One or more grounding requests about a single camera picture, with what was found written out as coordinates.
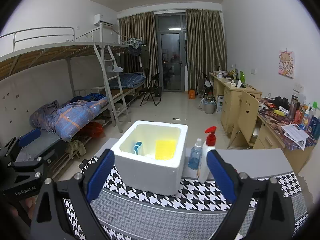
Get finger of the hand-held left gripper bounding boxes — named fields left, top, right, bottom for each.
left=7, top=149, right=56, bottom=180
left=0, top=128, right=42, bottom=156

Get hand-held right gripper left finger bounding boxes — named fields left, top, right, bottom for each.
left=30, top=149, right=118, bottom=240

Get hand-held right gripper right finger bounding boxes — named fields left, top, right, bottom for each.
left=206, top=148, right=295, bottom=240

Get white foam box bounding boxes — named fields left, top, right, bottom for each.
left=110, top=120, right=188, bottom=196

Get person's left hand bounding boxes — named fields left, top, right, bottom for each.
left=22, top=195, right=37, bottom=220

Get grey bed sheet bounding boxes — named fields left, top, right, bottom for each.
left=15, top=130, right=66, bottom=163

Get white red pump bottle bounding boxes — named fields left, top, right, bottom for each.
left=197, top=126, right=217, bottom=183

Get purple grey blanket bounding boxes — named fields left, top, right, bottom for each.
left=29, top=101, right=60, bottom=133

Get blue spray bottle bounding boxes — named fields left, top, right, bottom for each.
left=188, top=138, right=203, bottom=171

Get olive green cloth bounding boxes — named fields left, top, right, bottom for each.
left=65, top=140, right=87, bottom=158

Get red plastic bag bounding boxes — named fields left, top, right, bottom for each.
left=85, top=122, right=104, bottom=138

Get blue and white cloth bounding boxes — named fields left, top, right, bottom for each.
left=132, top=141, right=143, bottom=155

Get blue plaid quilt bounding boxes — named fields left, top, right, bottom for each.
left=54, top=93, right=109, bottom=142

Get yellow sponge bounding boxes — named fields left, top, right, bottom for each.
left=155, top=140, right=178, bottom=160

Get light wooden desk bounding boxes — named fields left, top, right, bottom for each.
left=252, top=97, right=318, bottom=175
left=209, top=72, right=263, bottom=133

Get wooden chair with smiley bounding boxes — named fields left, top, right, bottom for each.
left=226, top=90, right=267, bottom=153

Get white bucket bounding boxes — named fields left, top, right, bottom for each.
left=204, top=97, right=217, bottom=114

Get black white houndstooth tablecloth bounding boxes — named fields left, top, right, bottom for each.
left=62, top=156, right=313, bottom=240

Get printed desk mat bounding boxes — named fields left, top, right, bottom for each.
left=257, top=97, right=317, bottom=151

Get printed paper sheets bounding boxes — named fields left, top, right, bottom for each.
left=281, top=123, right=310, bottom=150

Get white metal bunk bed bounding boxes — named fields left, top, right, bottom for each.
left=75, top=21, right=150, bottom=110
left=0, top=26, right=130, bottom=163

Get black folding chair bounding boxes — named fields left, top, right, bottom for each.
left=202, top=72, right=215, bottom=98
left=140, top=74, right=163, bottom=107

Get black pouch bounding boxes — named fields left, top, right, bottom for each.
left=274, top=96, right=290, bottom=109

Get white metal bed ladder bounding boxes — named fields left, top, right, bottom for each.
left=94, top=44, right=130, bottom=126

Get steel thermos bottle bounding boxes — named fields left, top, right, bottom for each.
left=287, top=95, right=300, bottom=119

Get blue checked mattress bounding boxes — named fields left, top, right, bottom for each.
left=110, top=72, right=147, bottom=90

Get group of toiletry bottles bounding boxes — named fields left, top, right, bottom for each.
left=294, top=99, right=320, bottom=141

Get white clothes hanger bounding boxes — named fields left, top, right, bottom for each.
left=106, top=60, right=124, bottom=73

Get brown curtain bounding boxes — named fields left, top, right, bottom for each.
left=118, top=11, right=157, bottom=85
left=185, top=9, right=227, bottom=93

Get glass balcony door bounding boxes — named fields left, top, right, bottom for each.
left=154, top=14, right=188, bottom=92

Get hanging dark clothes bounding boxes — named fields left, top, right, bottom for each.
left=126, top=42, right=142, bottom=57

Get white air conditioner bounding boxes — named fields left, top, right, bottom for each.
left=94, top=14, right=114, bottom=27

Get pink wall poster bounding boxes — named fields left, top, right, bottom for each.
left=278, top=49, right=295, bottom=79

